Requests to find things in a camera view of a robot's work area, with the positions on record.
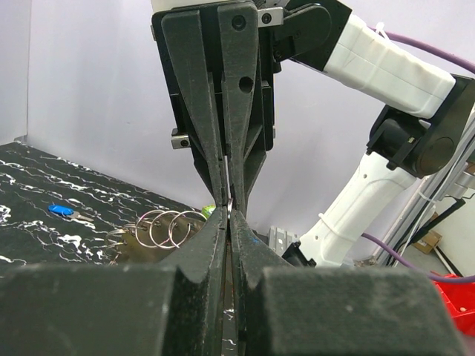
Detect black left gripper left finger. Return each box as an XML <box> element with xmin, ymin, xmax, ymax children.
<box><xmin>1</xmin><ymin>207</ymin><xmax>226</xmax><ymax>355</ymax></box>

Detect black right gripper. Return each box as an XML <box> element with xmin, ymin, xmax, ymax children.
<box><xmin>151</xmin><ymin>1</ymin><xmax>274</xmax><ymax>213</ymax></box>

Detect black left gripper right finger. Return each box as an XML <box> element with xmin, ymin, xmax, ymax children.
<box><xmin>229</xmin><ymin>211</ymin><xmax>464</xmax><ymax>355</ymax></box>

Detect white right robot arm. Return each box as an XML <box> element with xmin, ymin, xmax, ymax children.
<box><xmin>151</xmin><ymin>1</ymin><xmax>474</xmax><ymax>267</ymax></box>

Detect green toy block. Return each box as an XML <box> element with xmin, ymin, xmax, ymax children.
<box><xmin>201</xmin><ymin>205</ymin><xmax>216</xmax><ymax>219</ymax></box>

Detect blue tagged key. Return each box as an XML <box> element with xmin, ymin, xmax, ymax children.
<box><xmin>47</xmin><ymin>204</ymin><xmax>94</xmax><ymax>223</ymax></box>

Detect cardboard box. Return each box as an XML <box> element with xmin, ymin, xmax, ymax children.
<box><xmin>413</xmin><ymin>230</ymin><xmax>442</xmax><ymax>254</ymax></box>

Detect red plastic bin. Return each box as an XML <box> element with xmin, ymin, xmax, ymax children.
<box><xmin>434</xmin><ymin>281</ymin><xmax>475</xmax><ymax>337</ymax></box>

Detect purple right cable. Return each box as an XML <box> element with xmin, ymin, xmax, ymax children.
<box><xmin>361</xmin><ymin>31</ymin><xmax>475</xmax><ymax>285</ymax></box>

